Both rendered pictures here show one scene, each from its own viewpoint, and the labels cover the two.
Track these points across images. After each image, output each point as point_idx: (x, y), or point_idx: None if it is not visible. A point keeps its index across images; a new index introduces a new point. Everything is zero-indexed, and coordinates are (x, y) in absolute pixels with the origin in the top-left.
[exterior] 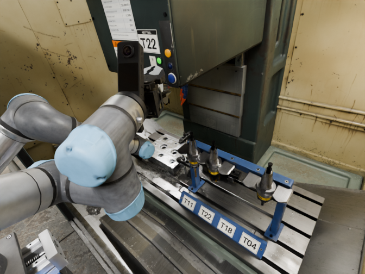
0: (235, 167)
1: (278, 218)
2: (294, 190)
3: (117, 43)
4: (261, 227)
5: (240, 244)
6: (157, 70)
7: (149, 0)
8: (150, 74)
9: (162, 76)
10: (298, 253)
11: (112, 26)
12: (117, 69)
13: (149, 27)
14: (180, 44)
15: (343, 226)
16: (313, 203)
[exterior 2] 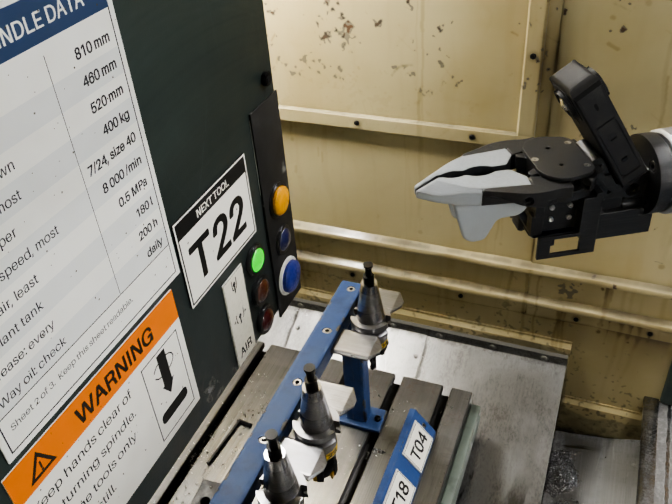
0: None
1: (367, 371)
2: (233, 383)
3: (48, 445)
4: (359, 439)
5: (422, 472)
6: (475, 158)
7: (218, 63)
8: (507, 161)
9: (516, 139)
10: (392, 383)
11: (10, 370)
12: (622, 124)
13: (221, 166)
14: None
15: (291, 337)
16: (267, 356)
